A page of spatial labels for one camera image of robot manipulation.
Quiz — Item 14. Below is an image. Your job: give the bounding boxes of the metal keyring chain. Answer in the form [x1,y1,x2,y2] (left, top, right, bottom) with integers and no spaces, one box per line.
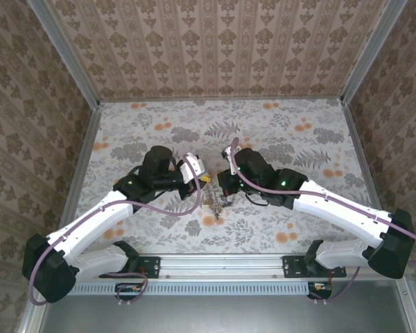
[201,180,230,222]

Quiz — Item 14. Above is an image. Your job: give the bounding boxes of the floral table cover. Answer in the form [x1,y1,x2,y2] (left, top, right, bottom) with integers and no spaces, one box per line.
[69,99,389,256]

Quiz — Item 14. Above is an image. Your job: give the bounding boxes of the grey metal panel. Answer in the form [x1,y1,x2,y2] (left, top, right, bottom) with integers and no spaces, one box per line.
[37,294,413,333]

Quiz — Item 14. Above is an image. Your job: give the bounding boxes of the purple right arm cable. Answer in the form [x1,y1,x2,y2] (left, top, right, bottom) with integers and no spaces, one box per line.
[228,137,416,305]

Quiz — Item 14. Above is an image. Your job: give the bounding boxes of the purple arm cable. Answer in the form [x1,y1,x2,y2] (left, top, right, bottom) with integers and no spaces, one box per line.
[228,137,416,305]
[28,154,202,307]

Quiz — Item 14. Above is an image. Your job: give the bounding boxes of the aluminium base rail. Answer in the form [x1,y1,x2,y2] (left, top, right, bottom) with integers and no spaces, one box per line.
[37,252,412,280]

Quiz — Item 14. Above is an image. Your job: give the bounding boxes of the aluminium frame bar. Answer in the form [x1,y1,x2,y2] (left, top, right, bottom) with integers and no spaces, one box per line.
[58,103,102,237]
[341,99,398,254]
[97,96,345,104]

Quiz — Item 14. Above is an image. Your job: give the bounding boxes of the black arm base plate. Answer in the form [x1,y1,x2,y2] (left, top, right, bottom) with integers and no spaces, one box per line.
[282,255,347,278]
[100,255,160,279]

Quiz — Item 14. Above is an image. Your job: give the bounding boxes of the grey slotted cable duct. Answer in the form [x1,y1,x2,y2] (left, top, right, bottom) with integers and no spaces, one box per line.
[71,281,309,296]

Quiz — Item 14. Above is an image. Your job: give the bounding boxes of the coloured connector wires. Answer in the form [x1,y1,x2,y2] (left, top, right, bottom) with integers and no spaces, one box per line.
[307,281,334,300]
[114,282,149,302]

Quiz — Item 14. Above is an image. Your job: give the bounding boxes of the aluminium corner post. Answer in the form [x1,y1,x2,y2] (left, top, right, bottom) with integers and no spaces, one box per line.
[26,0,101,109]
[340,0,410,107]

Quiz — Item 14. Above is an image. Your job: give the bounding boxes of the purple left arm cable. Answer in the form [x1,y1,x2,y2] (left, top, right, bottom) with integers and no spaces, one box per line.
[28,154,202,307]

